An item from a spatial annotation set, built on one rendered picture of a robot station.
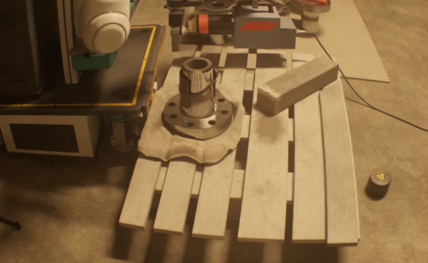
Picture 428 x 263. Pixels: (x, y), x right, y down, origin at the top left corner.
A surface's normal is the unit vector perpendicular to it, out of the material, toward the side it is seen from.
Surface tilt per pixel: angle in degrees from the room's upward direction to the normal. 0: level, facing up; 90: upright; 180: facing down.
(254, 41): 90
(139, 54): 0
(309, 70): 0
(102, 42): 96
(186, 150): 60
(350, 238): 0
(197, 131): 90
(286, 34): 90
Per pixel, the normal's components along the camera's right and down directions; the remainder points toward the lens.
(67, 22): 0.00, 0.60
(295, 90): 0.66, 0.46
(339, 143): 0.02, -0.80
